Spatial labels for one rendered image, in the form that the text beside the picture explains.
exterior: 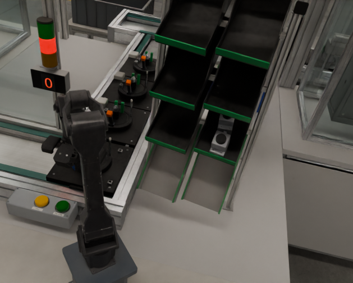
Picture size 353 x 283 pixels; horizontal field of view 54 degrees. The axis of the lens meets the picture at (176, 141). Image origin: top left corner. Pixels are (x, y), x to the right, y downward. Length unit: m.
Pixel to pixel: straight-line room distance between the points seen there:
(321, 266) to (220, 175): 1.45
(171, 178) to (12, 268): 0.55
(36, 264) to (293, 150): 1.19
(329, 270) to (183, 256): 1.45
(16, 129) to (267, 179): 1.04
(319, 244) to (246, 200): 0.94
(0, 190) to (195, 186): 0.66
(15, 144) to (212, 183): 0.79
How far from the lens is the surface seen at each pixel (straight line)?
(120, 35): 2.33
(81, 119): 0.71
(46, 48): 1.22
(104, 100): 1.56
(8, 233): 1.28
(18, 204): 1.21
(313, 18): 2.06
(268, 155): 1.64
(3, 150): 1.47
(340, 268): 2.55
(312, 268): 2.45
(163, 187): 1.16
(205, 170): 1.16
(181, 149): 1.01
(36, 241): 1.24
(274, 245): 1.32
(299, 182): 1.87
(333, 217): 2.08
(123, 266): 0.94
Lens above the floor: 1.88
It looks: 40 degrees down
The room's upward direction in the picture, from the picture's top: 10 degrees clockwise
